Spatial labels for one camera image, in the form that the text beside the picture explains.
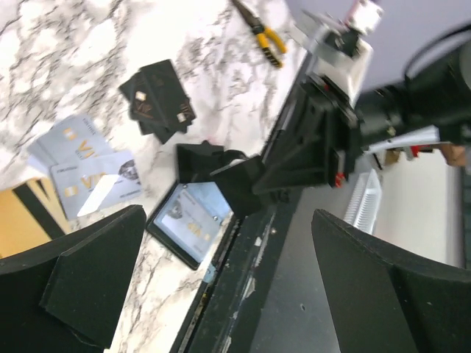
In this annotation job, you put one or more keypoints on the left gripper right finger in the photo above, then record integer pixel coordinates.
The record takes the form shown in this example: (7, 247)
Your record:
(383, 298)

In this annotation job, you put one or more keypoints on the small black card stack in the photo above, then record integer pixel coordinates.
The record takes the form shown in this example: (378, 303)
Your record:
(158, 101)

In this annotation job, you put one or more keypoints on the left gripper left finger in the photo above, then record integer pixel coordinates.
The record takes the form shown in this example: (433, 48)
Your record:
(67, 295)

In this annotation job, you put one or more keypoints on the silver grey credit card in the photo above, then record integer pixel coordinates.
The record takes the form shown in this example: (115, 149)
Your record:
(88, 175)

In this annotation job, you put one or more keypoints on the gold credit card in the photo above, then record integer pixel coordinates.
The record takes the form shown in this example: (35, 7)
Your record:
(31, 215)

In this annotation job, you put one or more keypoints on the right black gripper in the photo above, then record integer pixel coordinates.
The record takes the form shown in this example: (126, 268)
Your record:
(316, 138)

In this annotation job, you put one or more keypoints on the yellow handled pliers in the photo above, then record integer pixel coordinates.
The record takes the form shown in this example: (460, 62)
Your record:
(263, 34)

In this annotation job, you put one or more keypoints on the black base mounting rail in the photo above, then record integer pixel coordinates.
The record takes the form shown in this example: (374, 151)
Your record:
(225, 314)

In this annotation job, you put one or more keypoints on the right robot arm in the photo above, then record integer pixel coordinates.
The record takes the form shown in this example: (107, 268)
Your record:
(398, 114)

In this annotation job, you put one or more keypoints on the black leather card holder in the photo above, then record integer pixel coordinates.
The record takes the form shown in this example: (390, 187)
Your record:
(207, 195)

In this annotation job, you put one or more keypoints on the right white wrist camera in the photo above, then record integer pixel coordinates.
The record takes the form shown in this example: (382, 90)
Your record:
(336, 49)

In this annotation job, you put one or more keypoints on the white plastic basket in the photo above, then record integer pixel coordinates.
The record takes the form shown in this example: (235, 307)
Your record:
(365, 201)

